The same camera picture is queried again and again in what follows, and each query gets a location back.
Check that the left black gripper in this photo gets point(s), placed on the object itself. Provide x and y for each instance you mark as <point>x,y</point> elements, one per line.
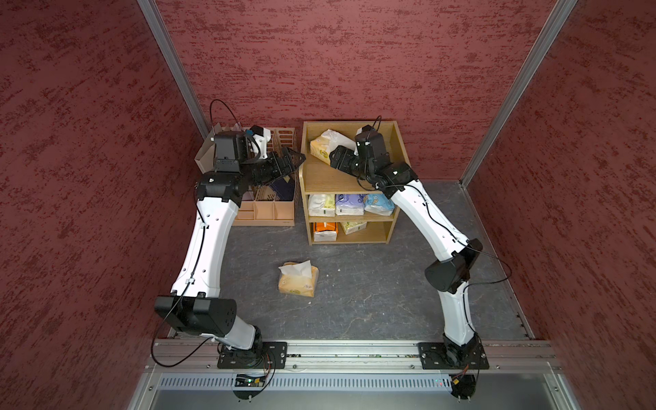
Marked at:
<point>281,169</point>

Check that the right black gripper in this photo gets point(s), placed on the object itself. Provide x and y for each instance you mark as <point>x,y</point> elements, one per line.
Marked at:
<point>346,164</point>

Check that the yellow tissue box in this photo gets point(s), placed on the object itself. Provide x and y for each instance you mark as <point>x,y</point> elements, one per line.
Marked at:
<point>322,146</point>
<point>298,279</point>

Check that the purple tissue pack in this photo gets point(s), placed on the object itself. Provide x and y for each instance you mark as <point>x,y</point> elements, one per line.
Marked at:
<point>350,204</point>

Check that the yellow-green tissue pack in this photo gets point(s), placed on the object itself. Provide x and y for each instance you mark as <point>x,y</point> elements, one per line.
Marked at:
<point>321,205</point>

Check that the blue tissue pack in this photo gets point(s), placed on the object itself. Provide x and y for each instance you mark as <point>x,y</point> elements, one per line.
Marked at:
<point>378,204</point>

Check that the orange white tissue box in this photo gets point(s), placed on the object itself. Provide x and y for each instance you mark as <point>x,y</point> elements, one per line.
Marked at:
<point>325,232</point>

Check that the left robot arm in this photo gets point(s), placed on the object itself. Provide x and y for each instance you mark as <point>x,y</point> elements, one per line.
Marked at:
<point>194,306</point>

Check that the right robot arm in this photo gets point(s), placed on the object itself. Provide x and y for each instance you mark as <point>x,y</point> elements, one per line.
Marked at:
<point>455,253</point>

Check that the small green yellow tissue pack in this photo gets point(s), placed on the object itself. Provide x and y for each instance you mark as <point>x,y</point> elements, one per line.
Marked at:
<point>350,227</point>

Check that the dark blue book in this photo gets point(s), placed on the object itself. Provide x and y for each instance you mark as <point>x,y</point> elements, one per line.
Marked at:
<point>284,188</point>

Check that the beige plastic file organizer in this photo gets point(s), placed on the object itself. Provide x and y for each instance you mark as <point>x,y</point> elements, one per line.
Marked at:
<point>260,207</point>

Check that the grey cardboard folder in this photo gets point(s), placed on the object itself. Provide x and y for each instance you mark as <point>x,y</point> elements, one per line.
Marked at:
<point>205,156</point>

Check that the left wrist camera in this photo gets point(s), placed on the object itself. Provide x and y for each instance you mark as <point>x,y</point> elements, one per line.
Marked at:
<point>260,137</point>

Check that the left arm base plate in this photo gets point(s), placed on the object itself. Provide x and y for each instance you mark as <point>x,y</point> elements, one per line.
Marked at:
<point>274,354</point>

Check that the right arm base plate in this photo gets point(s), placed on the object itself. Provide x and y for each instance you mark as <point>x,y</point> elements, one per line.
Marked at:
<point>433,354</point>

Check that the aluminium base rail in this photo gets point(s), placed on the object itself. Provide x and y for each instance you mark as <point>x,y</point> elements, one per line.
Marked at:
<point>358,356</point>

